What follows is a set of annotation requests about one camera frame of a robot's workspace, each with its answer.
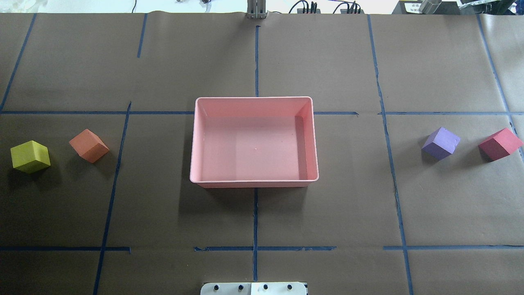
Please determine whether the orange foam cube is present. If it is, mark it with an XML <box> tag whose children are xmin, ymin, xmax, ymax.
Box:
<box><xmin>69</xmin><ymin>129</ymin><xmax>110</xmax><ymax>163</ymax></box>

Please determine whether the purple foam cube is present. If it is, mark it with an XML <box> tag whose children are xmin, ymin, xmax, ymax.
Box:
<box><xmin>421</xmin><ymin>127</ymin><xmax>461</xmax><ymax>161</ymax></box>

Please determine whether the yellow foam cube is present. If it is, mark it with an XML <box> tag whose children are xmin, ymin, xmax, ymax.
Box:
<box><xmin>11</xmin><ymin>141</ymin><xmax>51</xmax><ymax>174</ymax></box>

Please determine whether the red foam cube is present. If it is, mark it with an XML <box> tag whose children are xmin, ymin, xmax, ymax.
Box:
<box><xmin>478</xmin><ymin>128</ymin><xmax>523</xmax><ymax>161</ymax></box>

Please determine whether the pink plastic bin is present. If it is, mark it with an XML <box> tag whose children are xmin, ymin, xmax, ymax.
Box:
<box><xmin>189</xmin><ymin>96</ymin><xmax>319</xmax><ymax>188</ymax></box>

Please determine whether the black power strip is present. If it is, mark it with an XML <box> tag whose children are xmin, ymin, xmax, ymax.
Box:
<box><xmin>289</xmin><ymin>0</ymin><xmax>365</xmax><ymax>14</ymax></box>

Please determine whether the white mounting plate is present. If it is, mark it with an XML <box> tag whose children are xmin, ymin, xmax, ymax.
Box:
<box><xmin>200</xmin><ymin>281</ymin><xmax>308</xmax><ymax>295</ymax></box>

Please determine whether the aluminium frame post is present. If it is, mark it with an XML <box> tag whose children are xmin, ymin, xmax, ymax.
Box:
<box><xmin>246</xmin><ymin>0</ymin><xmax>268</xmax><ymax>19</ymax></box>

